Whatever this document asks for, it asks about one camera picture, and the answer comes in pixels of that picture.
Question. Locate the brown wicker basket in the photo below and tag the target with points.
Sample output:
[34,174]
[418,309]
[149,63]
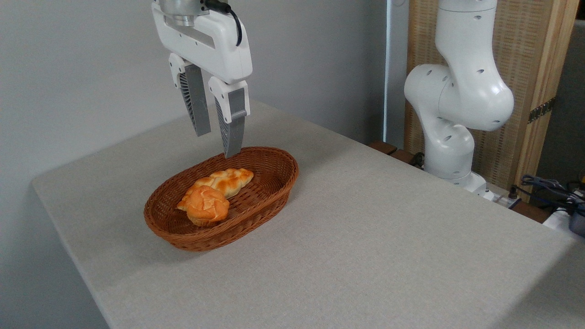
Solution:
[269,183]

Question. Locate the white power strip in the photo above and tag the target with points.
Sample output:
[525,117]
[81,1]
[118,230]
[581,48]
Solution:
[500,198]

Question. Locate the brown wooden block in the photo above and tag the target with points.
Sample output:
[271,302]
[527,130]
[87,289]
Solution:
[383,147]
[403,156]

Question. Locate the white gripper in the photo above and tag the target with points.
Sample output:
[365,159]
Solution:
[215,45]

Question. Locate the white vertical post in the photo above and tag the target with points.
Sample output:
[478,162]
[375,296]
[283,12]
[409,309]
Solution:
[393,68]

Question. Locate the metal screen hinge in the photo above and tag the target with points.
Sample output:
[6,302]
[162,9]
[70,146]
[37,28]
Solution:
[541,109]

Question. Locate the round orange bread bun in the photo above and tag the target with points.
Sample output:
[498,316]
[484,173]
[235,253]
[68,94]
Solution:
[206,205]

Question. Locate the braided golden bread loaf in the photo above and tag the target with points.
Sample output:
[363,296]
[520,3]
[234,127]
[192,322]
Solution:
[228,179]

